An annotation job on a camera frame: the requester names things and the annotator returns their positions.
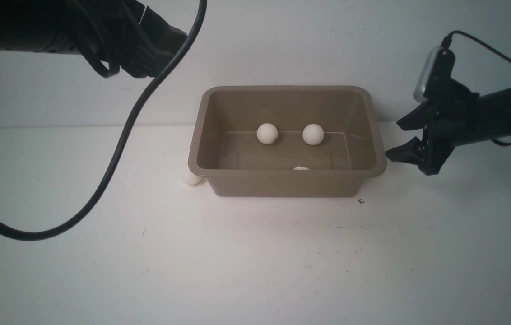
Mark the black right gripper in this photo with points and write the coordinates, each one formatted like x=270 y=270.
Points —
x=440 y=117

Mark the plain white front ball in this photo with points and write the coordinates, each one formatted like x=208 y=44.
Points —
x=313 y=134

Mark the white ball with printed logo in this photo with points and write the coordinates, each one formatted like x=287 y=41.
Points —
x=267 y=134

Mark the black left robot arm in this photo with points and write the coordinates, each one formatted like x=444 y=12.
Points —
x=111 y=35

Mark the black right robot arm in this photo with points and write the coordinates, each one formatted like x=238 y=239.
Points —
x=486 y=118

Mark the beige plastic bin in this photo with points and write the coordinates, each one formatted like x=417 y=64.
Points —
x=225 y=150

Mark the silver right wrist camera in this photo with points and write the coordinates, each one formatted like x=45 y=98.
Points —
x=425 y=75

